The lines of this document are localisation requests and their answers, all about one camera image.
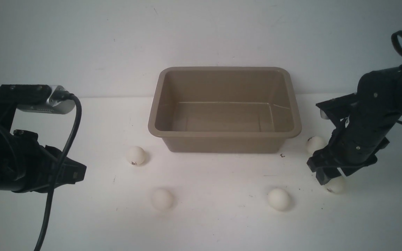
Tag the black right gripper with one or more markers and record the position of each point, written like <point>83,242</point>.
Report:
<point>360,131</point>

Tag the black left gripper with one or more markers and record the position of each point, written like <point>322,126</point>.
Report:
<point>40,162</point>

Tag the white ping-pong ball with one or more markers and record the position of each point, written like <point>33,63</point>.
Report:
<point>279,199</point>
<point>136,155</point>
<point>336,185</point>
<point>162,199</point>
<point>315,143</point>

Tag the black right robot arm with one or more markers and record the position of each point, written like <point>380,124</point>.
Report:
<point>386,86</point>

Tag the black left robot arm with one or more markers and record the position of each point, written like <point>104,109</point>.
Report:
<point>11,160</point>

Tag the brown plastic bin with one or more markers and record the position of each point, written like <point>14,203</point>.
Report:
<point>224,109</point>

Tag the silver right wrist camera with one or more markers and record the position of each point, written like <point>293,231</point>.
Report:
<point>324,114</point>

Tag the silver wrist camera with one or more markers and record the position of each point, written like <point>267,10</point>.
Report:
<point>56,103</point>
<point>324,114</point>

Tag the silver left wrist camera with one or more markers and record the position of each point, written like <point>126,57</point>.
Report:
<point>56,103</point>

